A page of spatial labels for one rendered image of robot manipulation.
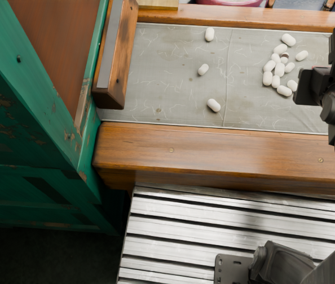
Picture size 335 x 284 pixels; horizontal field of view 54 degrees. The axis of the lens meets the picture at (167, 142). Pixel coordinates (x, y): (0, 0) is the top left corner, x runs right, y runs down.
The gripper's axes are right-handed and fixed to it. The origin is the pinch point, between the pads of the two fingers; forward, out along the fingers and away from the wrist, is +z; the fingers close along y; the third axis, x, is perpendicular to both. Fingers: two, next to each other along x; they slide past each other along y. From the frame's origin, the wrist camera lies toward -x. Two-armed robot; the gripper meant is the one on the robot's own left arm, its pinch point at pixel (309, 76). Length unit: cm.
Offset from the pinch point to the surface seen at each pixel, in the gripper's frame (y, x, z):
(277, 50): 2.5, -1.8, 17.4
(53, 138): 44, 5, -25
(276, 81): 3.3, 4.2, 10.3
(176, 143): 26.0, 15.3, -3.8
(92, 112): 43.7, 9.0, -4.8
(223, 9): 16.1, -10.0, 26.3
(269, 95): 4.7, 7.4, 9.4
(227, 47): 14.6, -1.6, 20.1
